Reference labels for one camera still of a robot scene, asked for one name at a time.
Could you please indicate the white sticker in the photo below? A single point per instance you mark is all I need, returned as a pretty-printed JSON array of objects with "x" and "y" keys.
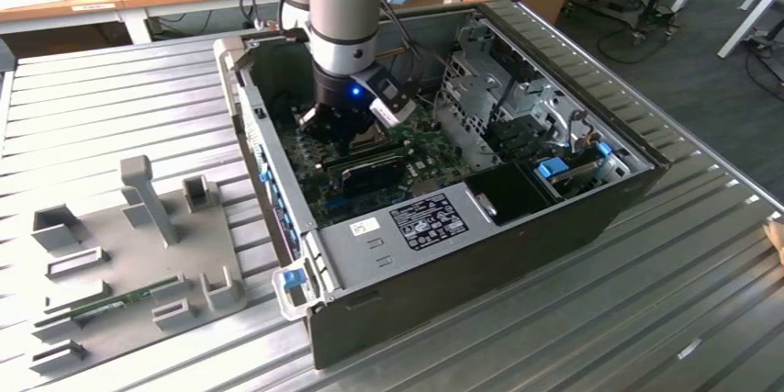
[{"x": 688, "y": 349}]

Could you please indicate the green RAM stick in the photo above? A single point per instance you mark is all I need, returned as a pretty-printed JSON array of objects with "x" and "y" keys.
[{"x": 122, "y": 299}]

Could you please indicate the silver CPU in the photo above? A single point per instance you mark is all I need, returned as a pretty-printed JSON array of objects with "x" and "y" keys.
[{"x": 369, "y": 136}]

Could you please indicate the black wrist bracket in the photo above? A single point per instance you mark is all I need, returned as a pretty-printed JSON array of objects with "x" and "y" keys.
[{"x": 296, "y": 36}]

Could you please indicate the silver drive cage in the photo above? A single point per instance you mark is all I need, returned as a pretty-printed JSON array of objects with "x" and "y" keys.
[{"x": 468, "y": 103}]

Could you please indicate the blue case latch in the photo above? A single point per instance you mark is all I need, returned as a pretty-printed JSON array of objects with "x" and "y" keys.
[{"x": 292, "y": 278}]

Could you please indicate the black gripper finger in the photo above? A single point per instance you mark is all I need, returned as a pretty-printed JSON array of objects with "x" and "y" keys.
[
  {"x": 361, "y": 126},
  {"x": 321, "y": 123}
]

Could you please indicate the grey chipset heatsink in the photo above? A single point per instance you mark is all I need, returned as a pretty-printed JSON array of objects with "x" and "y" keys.
[{"x": 425, "y": 187}]

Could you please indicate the brown cardboard piece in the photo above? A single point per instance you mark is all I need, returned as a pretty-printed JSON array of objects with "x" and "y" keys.
[{"x": 776, "y": 240}]

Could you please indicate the blue expansion slot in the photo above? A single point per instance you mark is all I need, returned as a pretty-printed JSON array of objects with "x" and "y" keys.
[{"x": 345, "y": 203}]

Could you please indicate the grey parts rack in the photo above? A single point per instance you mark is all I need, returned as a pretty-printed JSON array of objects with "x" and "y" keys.
[{"x": 122, "y": 245}]

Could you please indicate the black RAM slot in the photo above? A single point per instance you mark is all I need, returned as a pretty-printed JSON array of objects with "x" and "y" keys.
[{"x": 382, "y": 155}]

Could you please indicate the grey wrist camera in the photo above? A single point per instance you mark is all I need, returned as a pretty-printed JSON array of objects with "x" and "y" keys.
[{"x": 388, "y": 112}]

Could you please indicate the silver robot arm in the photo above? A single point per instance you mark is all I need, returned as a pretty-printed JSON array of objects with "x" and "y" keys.
[{"x": 342, "y": 20}]

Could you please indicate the green motherboard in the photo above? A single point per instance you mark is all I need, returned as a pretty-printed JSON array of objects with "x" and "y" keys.
[{"x": 428, "y": 162}]

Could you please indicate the black PC case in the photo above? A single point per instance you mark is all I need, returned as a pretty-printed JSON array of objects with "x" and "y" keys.
[{"x": 428, "y": 309}]

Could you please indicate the blue drive bay latch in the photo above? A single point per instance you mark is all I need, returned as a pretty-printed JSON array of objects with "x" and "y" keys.
[{"x": 605, "y": 149}]

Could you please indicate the blue disk carrier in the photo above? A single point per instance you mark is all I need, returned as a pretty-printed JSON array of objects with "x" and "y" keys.
[{"x": 552, "y": 167}]

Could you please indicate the white table frame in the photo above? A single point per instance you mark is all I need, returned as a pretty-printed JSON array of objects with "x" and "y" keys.
[{"x": 733, "y": 43}]

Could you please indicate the grey power supply unit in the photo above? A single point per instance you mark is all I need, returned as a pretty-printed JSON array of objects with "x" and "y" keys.
[{"x": 361, "y": 259}]

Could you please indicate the blue slot retainer clip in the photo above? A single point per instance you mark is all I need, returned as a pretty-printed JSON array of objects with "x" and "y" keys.
[{"x": 264, "y": 176}]

